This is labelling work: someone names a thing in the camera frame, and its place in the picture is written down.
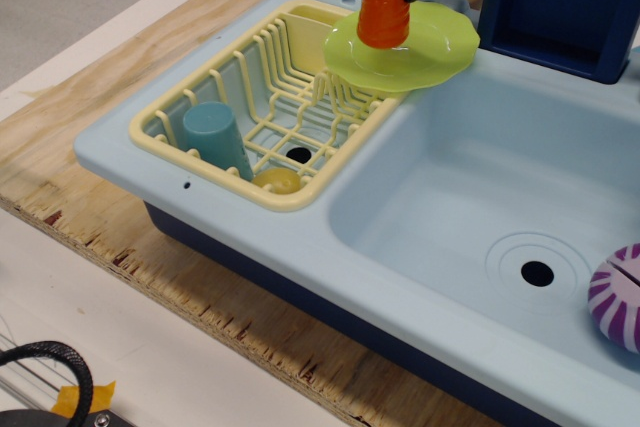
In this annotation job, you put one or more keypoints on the orange toy carrot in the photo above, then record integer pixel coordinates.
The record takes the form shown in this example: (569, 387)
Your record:
(383, 24)

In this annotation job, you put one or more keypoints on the green plastic plate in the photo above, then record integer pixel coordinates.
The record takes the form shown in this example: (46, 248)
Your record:
(441, 44)

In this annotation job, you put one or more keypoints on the yellow dish rack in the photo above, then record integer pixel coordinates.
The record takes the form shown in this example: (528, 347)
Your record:
(291, 111)

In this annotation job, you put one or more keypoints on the teal plastic cup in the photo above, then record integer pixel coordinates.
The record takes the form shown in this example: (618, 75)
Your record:
(211, 129)

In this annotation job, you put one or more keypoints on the yellow round toy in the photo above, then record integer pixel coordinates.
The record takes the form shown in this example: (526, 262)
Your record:
(278, 180)

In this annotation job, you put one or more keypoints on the light blue toy sink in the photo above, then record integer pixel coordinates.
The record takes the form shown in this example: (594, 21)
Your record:
(467, 227)

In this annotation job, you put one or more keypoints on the purple white striped ball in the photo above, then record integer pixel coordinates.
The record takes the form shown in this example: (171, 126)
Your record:
(613, 298)

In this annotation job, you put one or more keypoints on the plywood board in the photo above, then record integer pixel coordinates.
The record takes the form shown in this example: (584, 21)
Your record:
(187, 342)

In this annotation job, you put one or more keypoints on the yellow tape piece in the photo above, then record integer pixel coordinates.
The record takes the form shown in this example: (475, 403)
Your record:
(69, 397)

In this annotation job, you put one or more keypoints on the black device base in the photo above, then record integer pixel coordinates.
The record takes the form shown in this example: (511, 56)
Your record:
(39, 418)

